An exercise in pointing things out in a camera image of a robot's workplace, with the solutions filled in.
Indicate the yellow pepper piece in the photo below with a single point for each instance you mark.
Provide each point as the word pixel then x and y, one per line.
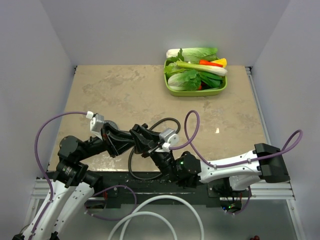
pixel 221 61

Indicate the napa cabbage in front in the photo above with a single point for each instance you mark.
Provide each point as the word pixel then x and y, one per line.
pixel 185 81

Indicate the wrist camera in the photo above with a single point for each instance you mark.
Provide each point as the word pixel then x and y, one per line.
pixel 170 138
pixel 96 124

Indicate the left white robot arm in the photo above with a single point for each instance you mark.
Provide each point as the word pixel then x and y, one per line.
pixel 72 183

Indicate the grey shower head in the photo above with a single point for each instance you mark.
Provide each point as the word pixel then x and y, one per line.
pixel 111 123

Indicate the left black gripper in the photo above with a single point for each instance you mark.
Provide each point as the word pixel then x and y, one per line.
pixel 121 140

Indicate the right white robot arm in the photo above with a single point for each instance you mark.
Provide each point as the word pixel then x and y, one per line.
pixel 265 162

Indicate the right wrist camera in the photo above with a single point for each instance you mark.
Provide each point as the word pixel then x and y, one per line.
pixel 170 138

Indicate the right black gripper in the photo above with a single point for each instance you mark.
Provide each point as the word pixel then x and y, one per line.
pixel 144 146

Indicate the orange carrot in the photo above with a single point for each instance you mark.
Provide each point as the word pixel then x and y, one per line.
pixel 209 63

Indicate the green celery stalk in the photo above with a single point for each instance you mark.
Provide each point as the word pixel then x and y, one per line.
pixel 220 71

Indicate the green vegetable tray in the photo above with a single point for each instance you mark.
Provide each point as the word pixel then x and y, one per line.
pixel 170 69

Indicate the dark green leafy vegetable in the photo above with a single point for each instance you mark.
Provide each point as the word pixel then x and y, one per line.
pixel 213 81

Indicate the napa cabbage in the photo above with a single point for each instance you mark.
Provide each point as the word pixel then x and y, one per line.
pixel 185 81
pixel 193 55

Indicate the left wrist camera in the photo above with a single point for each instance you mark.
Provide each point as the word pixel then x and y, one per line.
pixel 96 124

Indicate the black mounting base plate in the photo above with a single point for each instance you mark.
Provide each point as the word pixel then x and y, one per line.
pixel 116 188

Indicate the napa cabbage at back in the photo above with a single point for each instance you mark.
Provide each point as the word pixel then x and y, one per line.
pixel 193 55

